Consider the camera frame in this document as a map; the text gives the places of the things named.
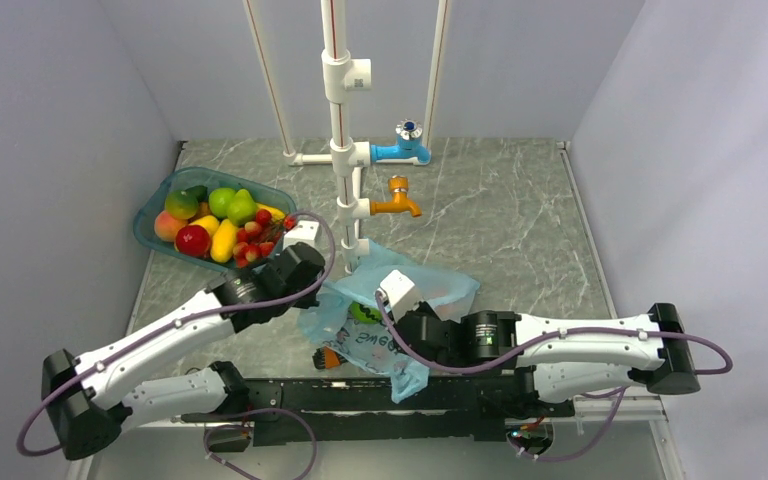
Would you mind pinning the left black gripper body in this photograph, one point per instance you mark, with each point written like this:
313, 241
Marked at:
303, 302

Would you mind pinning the fake red apple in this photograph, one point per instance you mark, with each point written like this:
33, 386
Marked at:
193, 240

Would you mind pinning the fake green lime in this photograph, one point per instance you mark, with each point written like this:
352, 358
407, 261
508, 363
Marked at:
219, 200

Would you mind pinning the teal plastic fruit basket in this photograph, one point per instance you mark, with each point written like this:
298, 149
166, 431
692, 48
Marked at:
143, 222

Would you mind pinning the fake peach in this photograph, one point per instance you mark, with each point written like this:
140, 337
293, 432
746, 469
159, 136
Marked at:
166, 226

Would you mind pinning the fake yellow mango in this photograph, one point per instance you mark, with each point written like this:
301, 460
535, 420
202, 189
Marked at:
223, 242

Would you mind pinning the blue plastic faucet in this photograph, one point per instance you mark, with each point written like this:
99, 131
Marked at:
408, 149

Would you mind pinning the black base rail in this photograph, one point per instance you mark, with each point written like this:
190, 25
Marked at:
355, 409

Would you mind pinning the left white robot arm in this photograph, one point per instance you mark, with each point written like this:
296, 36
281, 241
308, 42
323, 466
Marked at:
94, 397

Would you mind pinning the white pvc pipe stand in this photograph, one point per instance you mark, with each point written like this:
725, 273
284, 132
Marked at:
342, 75

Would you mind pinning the fake green pear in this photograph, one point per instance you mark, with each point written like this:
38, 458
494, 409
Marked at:
242, 208

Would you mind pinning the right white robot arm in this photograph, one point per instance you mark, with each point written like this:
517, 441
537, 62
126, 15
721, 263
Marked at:
566, 357

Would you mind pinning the fake strawberries bunch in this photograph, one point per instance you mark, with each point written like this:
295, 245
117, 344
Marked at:
258, 238

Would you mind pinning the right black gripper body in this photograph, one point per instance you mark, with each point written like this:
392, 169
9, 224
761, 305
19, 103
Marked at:
423, 308

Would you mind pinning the orange plastic faucet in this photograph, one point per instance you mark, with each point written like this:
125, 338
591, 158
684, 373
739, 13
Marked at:
400, 202

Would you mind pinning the fake yellow banana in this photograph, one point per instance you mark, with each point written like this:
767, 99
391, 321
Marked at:
277, 215

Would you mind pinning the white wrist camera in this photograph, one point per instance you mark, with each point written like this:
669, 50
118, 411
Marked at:
401, 293
304, 232

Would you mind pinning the black orange small brush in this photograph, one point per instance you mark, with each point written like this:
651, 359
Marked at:
325, 358

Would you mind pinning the fake green red mango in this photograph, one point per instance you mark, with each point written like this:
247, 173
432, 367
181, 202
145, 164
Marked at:
181, 204

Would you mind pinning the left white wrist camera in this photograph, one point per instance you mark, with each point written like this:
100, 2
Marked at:
304, 232

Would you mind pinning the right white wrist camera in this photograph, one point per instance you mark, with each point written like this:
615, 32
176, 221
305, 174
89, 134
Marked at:
401, 293

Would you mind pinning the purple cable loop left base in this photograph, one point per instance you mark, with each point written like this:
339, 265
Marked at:
245, 429

